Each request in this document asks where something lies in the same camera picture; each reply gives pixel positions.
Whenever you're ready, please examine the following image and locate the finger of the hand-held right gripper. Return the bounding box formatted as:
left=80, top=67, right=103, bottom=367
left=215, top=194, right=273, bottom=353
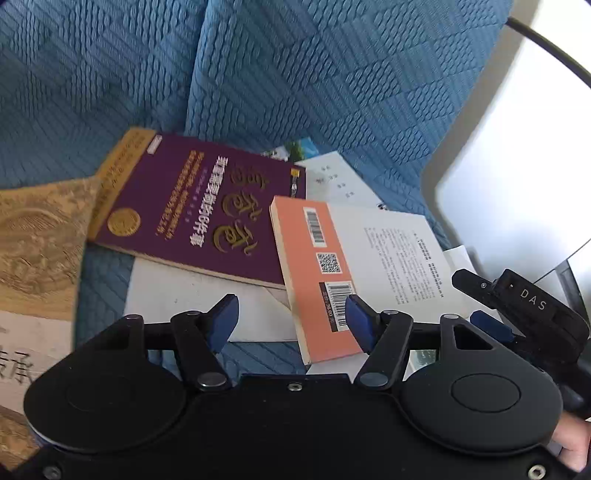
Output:
left=451, top=269, right=498, bottom=306
left=470, top=310, right=522, bottom=352

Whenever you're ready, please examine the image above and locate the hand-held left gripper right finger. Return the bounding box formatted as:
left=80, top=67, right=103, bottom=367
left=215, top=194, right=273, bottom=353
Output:
left=345, top=294, right=518, bottom=389

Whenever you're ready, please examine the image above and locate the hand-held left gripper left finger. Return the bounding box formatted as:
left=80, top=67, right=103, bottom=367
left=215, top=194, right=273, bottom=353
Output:
left=69, top=294, right=240, bottom=394

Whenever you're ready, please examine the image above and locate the white booklet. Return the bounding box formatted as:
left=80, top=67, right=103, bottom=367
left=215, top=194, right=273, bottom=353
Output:
left=124, top=256, right=298, bottom=343

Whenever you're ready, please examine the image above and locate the orange and white book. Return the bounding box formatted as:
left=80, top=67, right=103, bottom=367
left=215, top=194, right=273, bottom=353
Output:
left=269, top=195, right=455, bottom=366

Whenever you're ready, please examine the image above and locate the purple book with gold band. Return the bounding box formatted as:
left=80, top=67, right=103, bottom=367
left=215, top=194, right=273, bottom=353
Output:
left=88, top=128, right=308, bottom=291

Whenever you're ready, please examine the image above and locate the white leaflet with building photo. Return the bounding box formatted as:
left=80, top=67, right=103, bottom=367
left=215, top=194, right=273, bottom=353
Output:
left=294, top=150, right=386, bottom=210

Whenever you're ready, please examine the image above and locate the photo brochure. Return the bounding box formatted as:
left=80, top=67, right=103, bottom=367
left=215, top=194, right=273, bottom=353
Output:
left=260, top=137, right=320, bottom=163

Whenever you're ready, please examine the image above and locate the gold patterned book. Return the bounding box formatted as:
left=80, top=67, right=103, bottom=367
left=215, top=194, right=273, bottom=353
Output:
left=0, top=178, right=102, bottom=462

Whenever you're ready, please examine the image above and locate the person's right hand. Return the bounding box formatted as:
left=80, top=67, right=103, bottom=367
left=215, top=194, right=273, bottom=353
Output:
left=551, top=418, right=591, bottom=472

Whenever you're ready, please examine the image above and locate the white side panel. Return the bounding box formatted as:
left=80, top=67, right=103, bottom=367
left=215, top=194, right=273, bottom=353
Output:
left=420, top=23, right=591, bottom=287

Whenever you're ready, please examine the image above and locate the grey curved metal tube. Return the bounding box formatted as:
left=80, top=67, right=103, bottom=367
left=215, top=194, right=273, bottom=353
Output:
left=505, top=15, right=591, bottom=80

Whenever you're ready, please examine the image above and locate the blue quilted sofa cushion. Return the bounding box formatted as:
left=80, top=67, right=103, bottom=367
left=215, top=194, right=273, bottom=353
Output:
left=0, top=0, right=308, bottom=370
left=185, top=0, right=515, bottom=252

